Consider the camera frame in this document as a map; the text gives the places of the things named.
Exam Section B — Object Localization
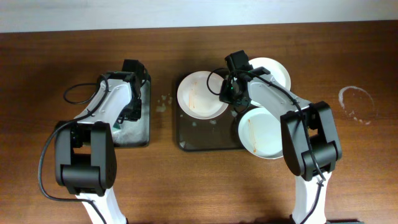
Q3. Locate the black soapy water tray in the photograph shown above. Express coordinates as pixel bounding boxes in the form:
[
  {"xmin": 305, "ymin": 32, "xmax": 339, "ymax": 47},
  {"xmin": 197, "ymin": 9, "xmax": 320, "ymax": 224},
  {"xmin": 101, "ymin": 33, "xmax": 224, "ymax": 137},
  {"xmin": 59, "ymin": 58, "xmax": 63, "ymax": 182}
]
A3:
[{"xmin": 111, "ymin": 71, "xmax": 151, "ymax": 148}]

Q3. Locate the dark brown serving tray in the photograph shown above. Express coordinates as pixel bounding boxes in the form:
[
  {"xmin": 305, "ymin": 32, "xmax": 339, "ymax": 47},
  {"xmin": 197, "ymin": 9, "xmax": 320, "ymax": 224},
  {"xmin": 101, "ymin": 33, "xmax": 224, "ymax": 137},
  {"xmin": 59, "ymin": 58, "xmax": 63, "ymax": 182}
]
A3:
[{"xmin": 175, "ymin": 73, "xmax": 244, "ymax": 152}]

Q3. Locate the yellow green sponge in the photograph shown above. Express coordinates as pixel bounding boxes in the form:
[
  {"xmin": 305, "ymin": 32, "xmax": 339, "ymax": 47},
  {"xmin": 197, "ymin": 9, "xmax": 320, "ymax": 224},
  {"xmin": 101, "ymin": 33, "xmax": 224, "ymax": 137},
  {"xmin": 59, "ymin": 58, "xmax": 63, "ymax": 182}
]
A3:
[{"xmin": 112, "ymin": 122, "xmax": 121, "ymax": 131}]

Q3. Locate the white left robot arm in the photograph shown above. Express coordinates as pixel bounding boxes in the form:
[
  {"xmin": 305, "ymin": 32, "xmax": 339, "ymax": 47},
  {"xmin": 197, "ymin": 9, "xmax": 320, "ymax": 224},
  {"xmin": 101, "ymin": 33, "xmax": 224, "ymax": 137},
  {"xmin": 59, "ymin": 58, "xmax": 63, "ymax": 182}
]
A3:
[{"xmin": 55, "ymin": 59, "xmax": 148, "ymax": 223}]

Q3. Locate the cream plastic plate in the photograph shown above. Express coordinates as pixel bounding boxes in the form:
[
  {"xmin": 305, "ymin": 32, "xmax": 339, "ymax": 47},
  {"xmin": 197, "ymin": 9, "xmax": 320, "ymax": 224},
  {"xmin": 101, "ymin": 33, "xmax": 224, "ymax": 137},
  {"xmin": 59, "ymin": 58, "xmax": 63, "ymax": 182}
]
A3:
[{"xmin": 249, "ymin": 57, "xmax": 291, "ymax": 90}]

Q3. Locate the pale green plastic plate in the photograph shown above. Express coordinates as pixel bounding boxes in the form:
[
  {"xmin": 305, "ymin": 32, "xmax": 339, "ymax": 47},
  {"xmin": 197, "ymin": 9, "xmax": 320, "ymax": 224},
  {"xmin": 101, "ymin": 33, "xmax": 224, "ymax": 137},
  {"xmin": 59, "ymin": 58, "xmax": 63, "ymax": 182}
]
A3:
[{"xmin": 238, "ymin": 108, "xmax": 283, "ymax": 159}]

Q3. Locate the pink plastic plate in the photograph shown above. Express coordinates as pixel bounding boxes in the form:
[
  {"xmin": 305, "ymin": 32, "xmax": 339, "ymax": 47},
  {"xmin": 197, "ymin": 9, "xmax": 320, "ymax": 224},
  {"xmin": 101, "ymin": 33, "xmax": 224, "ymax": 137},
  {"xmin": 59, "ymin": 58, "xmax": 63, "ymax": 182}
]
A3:
[{"xmin": 177, "ymin": 71, "xmax": 228, "ymax": 119}]

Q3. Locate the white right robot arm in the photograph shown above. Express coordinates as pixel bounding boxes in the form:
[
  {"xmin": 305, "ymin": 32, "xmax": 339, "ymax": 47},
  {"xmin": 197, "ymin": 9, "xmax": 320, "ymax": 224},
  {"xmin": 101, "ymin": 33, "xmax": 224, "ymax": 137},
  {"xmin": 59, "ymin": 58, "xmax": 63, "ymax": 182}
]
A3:
[{"xmin": 218, "ymin": 50, "xmax": 342, "ymax": 223}]

